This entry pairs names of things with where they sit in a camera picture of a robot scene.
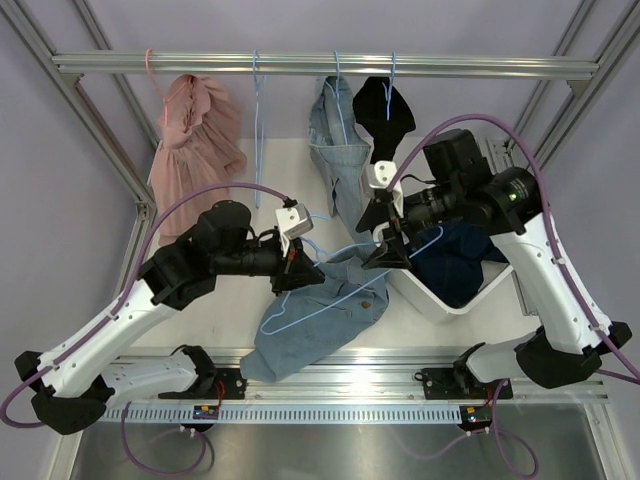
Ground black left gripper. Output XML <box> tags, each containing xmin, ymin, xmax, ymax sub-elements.
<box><xmin>213</xmin><ymin>232</ymin><xmax>326</xmax><ymax>297</ymax></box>

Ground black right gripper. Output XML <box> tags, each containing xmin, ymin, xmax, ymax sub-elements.
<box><xmin>357</xmin><ymin>180</ymin><xmax>463</xmax><ymax>270</ymax></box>

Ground light blue hanger of denim skirt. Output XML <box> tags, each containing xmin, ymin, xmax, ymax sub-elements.
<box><xmin>259</xmin><ymin>213</ymin><xmax>446</xmax><ymax>337</ymax></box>

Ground light denim skirt with buttons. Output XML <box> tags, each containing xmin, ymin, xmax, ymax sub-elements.
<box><xmin>239</xmin><ymin>244</ymin><xmax>391</xmax><ymax>385</ymax></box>

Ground dark blue denim skirt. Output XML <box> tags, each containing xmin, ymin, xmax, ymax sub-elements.
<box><xmin>405</xmin><ymin>221</ymin><xmax>508</xmax><ymax>308</ymax></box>

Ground light blue wire hanger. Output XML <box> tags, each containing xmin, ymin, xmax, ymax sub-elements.
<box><xmin>252</xmin><ymin>50</ymin><xmax>266</xmax><ymax>185</ymax></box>

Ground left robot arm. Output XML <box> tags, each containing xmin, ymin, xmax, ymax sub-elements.
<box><xmin>14</xmin><ymin>200</ymin><xmax>325</xmax><ymax>435</ymax></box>

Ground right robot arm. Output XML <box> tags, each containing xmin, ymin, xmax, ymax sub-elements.
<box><xmin>356</xmin><ymin>129</ymin><xmax>632</xmax><ymax>397</ymax></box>

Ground light denim jeans on hanger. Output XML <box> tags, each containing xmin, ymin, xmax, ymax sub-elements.
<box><xmin>308</xmin><ymin>76</ymin><xmax>371</xmax><ymax>238</ymax></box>

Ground light blue hanger of black garment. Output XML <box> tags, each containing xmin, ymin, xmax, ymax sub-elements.
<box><xmin>384</xmin><ymin>52</ymin><xmax>397</xmax><ymax>121</ymax></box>

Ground light blue hanger of jeans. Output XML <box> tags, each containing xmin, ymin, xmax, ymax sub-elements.
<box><xmin>333</xmin><ymin>50</ymin><xmax>350</xmax><ymax>145</ymax></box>

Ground pink hanger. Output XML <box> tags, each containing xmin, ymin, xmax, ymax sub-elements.
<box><xmin>144</xmin><ymin>48</ymin><xmax>166</xmax><ymax>105</ymax></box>

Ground white plastic basket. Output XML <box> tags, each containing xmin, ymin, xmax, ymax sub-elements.
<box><xmin>389</xmin><ymin>227</ymin><xmax>516</xmax><ymax>326</ymax></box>

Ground black hanging garment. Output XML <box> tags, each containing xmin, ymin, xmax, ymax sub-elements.
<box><xmin>352</xmin><ymin>76</ymin><xmax>416</xmax><ymax>163</ymax></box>

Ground pink dress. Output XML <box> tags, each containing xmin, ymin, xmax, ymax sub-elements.
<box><xmin>150</xmin><ymin>74</ymin><xmax>247</xmax><ymax>215</ymax></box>

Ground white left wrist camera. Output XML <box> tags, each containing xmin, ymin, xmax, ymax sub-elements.
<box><xmin>275</xmin><ymin>199</ymin><xmax>314</xmax><ymax>256</ymax></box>

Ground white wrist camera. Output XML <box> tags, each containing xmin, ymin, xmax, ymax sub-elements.
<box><xmin>361</xmin><ymin>160</ymin><xmax>404</xmax><ymax>218</ymax></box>
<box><xmin>275</xmin><ymin>199</ymin><xmax>314</xmax><ymax>256</ymax></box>

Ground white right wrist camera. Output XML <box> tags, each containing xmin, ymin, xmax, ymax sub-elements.
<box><xmin>361</xmin><ymin>160</ymin><xmax>404</xmax><ymax>218</ymax></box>

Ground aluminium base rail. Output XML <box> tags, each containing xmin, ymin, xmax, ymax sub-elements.
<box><xmin>114</xmin><ymin>347</ymin><xmax>611</xmax><ymax>406</ymax></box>

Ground slotted cable duct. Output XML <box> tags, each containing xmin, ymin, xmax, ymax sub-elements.
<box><xmin>101</xmin><ymin>404</ymin><xmax>462</xmax><ymax>425</ymax></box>

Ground aluminium extrusion frame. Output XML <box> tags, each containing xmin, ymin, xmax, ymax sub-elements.
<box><xmin>1</xmin><ymin>1</ymin><xmax>639</xmax><ymax>413</ymax></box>

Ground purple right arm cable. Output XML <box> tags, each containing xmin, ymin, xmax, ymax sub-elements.
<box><xmin>389</xmin><ymin>113</ymin><xmax>640</xmax><ymax>474</ymax></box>

